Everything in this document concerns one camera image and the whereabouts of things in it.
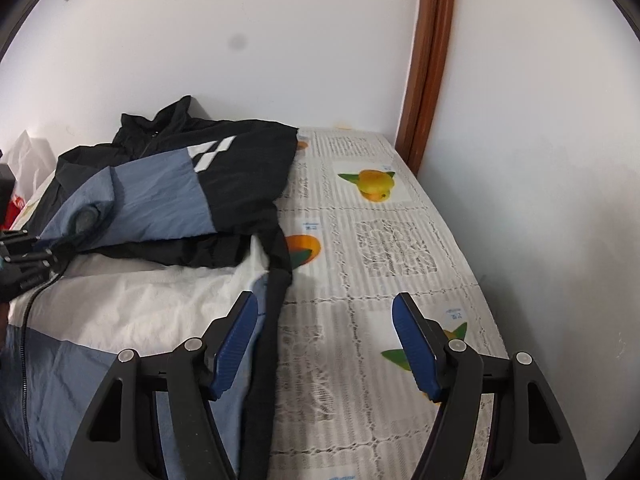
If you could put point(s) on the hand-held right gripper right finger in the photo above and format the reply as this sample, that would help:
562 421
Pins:
411 345

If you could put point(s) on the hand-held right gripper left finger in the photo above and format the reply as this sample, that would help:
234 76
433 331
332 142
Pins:
235 346

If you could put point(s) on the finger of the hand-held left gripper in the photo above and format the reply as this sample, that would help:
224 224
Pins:
20 282
30 252

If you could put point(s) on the black blue white jacket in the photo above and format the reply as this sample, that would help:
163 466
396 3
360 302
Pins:
240 185

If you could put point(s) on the red paper bag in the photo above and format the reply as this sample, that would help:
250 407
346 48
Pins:
19 206

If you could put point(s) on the white plastic bag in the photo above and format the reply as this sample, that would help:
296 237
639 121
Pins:
32 157

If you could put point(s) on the fruit print lace tablecloth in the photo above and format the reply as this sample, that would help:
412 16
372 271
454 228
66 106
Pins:
390 250

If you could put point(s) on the brown wooden door frame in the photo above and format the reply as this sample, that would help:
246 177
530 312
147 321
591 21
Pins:
425 60

